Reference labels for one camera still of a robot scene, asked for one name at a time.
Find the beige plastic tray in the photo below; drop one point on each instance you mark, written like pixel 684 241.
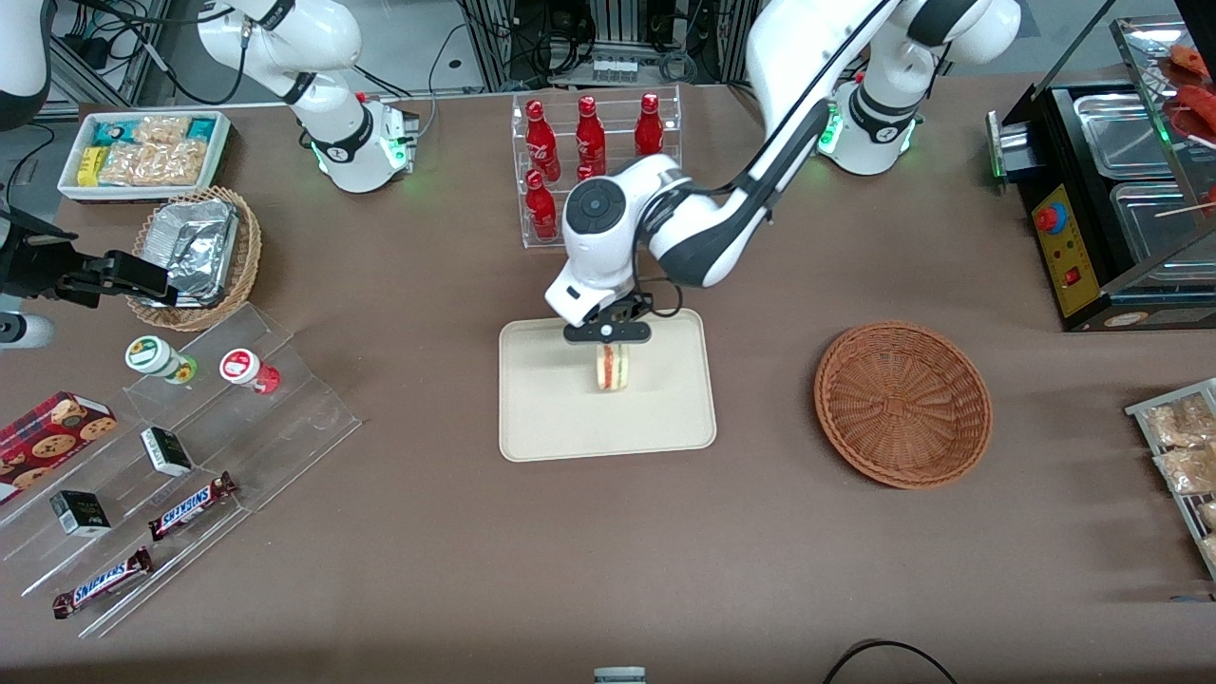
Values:
pixel 551 418

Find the green lid cup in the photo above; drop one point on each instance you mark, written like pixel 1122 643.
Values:
pixel 152 355

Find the black food warmer machine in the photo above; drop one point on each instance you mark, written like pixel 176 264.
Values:
pixel 1078 294

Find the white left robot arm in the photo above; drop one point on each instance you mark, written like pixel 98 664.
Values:
pixel 703 228

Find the clear acrylic bottle rack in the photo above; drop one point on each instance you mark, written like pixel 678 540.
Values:
pixel 521 190

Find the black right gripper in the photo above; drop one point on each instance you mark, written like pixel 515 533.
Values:
pixel 49 267

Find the yellow snack packet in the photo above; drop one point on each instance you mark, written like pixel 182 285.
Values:
pixel 89 166

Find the white power strip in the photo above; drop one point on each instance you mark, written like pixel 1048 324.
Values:
pixel 615 69

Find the red cola bottle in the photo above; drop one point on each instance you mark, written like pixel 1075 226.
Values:
pixel 541 209
pixel 586 172
pixel 590 133
pixel 541 142
pixel 649 128

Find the clear bag of pastry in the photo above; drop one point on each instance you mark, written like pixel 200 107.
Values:
pixel 1178 423
pixel 1210 551
pixel 1208 515
pixel 1187 469

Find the teal snack packet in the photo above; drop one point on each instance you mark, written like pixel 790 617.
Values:
pixel 202 128
pixel 114 131

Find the large clear cracker bag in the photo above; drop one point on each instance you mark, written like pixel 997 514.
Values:
pixel 157 163

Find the aluminium foil container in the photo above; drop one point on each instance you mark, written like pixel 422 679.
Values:
pixel 195 247

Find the small clear cracker bag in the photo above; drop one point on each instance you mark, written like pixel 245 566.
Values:
pixel 161 129

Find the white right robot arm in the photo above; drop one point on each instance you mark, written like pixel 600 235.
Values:
pixel 323 38

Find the clear acrylic stepped display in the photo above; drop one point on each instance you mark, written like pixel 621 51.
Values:
pixel 275 437

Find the white rectangular snack bin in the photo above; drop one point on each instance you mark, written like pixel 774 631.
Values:
pixel 223 142

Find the snickers chocolate bar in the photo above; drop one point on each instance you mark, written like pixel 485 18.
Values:
pixel 100 583
pixel 190 506

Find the red sausage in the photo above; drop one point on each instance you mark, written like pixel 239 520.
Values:
pixel 1197 109
pixel 1192 60

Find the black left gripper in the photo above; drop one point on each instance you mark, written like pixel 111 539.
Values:
pixel 632 310

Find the grey device edge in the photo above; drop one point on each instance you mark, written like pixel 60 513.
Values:
pixel 619 675

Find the dark blue object edge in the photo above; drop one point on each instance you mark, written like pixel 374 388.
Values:
pixel 1195 598

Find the red lid cup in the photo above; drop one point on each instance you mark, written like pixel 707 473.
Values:
pixel 242 367

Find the light wicker basket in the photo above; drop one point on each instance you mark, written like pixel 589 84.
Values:
pixel 249 247

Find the steel warmer pan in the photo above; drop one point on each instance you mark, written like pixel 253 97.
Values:
pixel 1121 133
pixel 1154 223

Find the red cookie box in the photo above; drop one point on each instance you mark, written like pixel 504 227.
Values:
pixel 47 437

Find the triangular sandwich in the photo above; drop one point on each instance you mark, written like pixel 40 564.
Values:
pixel 614 369

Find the aluminium equipment frame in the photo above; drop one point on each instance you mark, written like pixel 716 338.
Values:
pixel 608 28

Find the round brown wicker basket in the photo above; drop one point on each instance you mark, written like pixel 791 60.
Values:
pixel 902 404

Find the small black box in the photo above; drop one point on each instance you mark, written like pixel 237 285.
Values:
pixel 167 451
pixel 81 513

